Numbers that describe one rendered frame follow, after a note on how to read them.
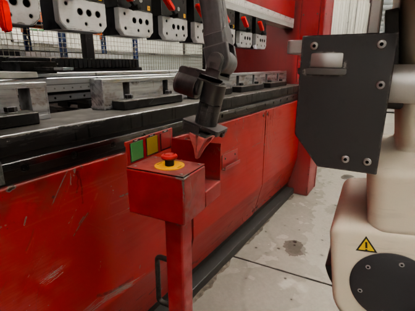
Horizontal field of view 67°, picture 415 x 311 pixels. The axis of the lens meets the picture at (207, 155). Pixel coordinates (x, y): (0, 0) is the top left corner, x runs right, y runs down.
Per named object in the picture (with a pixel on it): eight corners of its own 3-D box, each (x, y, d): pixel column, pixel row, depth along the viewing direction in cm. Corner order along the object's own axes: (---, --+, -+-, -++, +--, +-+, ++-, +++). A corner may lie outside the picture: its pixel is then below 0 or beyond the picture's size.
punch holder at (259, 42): (255, 48, 177) (257, 16, 172) (242, 49, 181) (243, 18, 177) (265, 49, 189) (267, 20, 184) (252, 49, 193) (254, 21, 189)
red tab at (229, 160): (225, 170, 141) (225, 155, 139) (221, 170, 142) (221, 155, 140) (240, 162, 153) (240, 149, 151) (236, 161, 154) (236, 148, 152)
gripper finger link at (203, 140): (188, 148, 88) (195, 116, 84) (210, 158, 85) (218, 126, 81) (175, 154, 82) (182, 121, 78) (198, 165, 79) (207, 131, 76)
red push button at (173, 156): (171, 171, 72) (171, 157, 71) (157, 169, 74) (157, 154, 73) (181, 166, 76) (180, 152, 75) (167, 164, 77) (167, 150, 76)
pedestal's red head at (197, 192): (184, 226, 70) (182, 150, 65) (128, 212, 77) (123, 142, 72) (220, 195, 87) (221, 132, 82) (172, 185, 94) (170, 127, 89)
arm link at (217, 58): (223, 53, 69) (235, 58, 76) (179, 41, 72) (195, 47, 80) (209, 105, 72) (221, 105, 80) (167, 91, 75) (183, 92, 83)
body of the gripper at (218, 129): (193, 121, 84) (199, 94, 81) (226, 134, 81) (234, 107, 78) (180, 125, 79) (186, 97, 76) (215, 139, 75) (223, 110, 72)
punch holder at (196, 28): (194, 42, 128) (194, -3, 124) (178, 42, 133) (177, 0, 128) (213, 44, 140) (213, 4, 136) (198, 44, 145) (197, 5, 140)
